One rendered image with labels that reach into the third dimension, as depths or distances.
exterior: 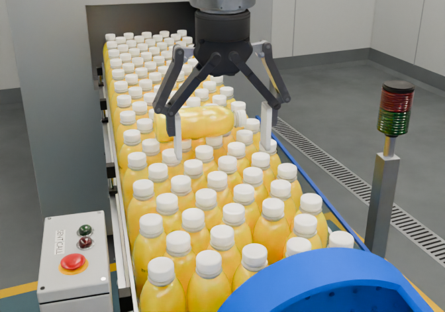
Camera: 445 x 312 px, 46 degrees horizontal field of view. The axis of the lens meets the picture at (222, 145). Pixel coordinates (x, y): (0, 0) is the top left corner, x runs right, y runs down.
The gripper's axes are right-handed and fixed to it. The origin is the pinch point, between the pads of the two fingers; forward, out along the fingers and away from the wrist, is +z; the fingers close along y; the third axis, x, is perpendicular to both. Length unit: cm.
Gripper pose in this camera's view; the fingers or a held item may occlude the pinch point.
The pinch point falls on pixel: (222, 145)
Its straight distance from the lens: 79.7
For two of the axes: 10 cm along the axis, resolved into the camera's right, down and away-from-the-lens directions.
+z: 0.0, 9.1, 4.2
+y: 9.7, -1.0, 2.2
